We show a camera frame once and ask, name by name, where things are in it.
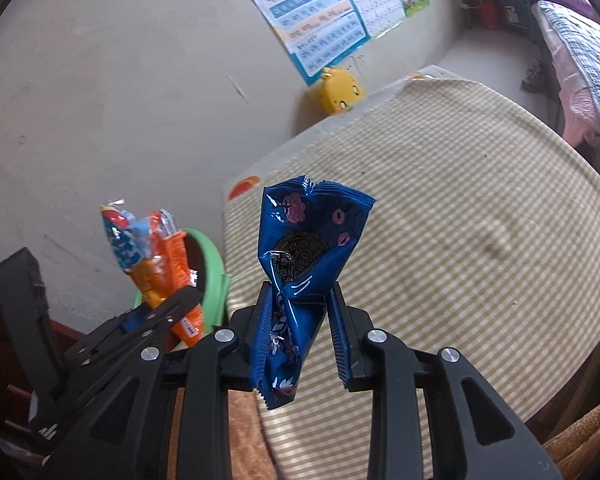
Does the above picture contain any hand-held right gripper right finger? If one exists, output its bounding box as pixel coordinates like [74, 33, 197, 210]
[326, 282, 563, 480]

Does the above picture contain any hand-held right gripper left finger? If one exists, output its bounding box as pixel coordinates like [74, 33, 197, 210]
[45, 280, 276, 480]

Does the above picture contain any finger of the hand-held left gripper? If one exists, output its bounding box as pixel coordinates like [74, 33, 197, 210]
[62, 307, 153, 361]
[55, 290, 203, 401]

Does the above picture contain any orange snack wrapper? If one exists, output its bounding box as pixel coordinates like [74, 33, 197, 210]
[100, 201, 206, 348]

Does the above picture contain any green-rimmed red bin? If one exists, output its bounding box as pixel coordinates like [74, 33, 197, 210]
[132, 228, 231, 351]

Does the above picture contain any blue cookie wrapper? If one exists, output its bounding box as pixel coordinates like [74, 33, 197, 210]
[249, 176, 377, 411]

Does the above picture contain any tan fleece cloth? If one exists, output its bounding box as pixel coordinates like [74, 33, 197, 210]
[542, 395, 600, 466]
[227, 390, 281, 480]

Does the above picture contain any yellow checked tablecloth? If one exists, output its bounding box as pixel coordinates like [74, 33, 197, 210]
[222, 77, 600, 480]

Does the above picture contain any wooden chair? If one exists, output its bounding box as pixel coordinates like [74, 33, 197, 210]
[555, 330, 600, 436]

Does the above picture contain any red box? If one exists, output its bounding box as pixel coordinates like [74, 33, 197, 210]
[480, 1, 501, 31]

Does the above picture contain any bed with plaid quilt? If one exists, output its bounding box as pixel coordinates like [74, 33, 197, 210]
[532, 0, 600, 153]

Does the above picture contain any blue bordered wall poster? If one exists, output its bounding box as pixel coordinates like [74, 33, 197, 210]
[222, 0, 371, 87]

